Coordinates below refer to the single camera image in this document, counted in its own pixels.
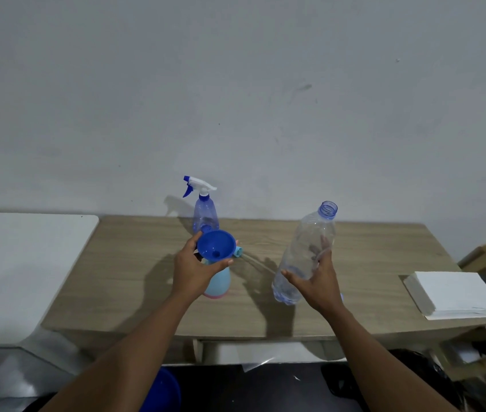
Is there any blue plastic funnel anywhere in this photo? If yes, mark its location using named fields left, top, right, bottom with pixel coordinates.
left=196, top=229, right=237, bottom=260

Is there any black trash bag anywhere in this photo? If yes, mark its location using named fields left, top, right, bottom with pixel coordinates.
left=321, top=348, right=467, bottom=412

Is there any white tissue stack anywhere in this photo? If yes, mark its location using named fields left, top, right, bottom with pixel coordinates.
left=402, top=271, right=486, bottom=321

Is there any clear plastic water bottle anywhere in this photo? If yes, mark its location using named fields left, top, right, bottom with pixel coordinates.
left=271, top=201, right=339, bottom=306

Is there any white side table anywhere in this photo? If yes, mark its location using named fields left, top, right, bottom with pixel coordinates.
left=0, top=212, right=100, bottom=348

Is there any person's left forearm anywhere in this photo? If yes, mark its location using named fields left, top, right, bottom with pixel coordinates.
left=41, top=294, right=192, bottom=412

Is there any white blue spray head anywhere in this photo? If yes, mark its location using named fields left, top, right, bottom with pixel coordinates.
left=182, top=175, right=218, bottom=199

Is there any person's right hand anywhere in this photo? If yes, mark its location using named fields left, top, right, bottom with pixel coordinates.
left=281, top=235, right=347, bottom=317

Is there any person's left hand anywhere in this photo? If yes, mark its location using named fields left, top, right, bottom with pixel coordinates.
left=170, top=230, right=235, bottom=303

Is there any wooden table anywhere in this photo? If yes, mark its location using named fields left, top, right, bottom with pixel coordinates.
left=41, top=215, right=486, bottom=339

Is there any pink spray head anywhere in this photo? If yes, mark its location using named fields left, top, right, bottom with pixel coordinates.
left=233, top=240, right=276, bottom=275

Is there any person's right forearm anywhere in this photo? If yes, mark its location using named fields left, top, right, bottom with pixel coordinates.
left=324, top=306, right=461, bottom=412

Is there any light blue pink spray bottle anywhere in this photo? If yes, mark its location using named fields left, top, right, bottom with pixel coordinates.
left=202, top=259, right=231, bottom=300

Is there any transparent blue spray bottle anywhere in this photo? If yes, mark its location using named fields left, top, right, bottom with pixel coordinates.
left=192, top=195, right=220, bottom=235

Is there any blue plastic bucket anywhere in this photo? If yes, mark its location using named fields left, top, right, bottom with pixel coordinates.
left=139, top=366, right=182, bottom=412

